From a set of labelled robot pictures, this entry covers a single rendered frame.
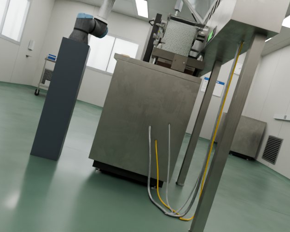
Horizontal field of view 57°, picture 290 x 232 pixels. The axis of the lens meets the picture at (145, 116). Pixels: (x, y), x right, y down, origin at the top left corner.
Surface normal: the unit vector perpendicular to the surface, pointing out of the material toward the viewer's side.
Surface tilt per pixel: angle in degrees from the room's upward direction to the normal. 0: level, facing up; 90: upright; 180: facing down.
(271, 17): 90
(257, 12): 90
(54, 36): 90
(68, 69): 90
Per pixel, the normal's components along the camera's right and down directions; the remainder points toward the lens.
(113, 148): -0.04, 0.05
